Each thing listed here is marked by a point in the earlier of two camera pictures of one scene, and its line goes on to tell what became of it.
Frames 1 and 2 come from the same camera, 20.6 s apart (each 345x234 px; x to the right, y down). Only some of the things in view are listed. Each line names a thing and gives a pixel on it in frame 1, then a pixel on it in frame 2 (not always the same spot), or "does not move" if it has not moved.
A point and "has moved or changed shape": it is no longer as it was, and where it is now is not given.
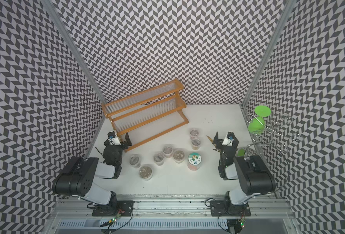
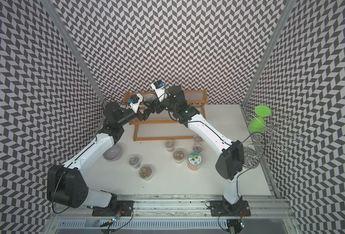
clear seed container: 135,161 does not move
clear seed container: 168,151 to 170,145
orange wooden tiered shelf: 147,113 has moved or changed shape
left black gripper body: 123,146 to 129,115
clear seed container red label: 159,158 to 150,97
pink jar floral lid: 194,160 does not move
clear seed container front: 145,172 does not move
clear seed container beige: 179,156 does not move
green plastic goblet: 257,125 does not move
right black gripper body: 221,147 to 165,105
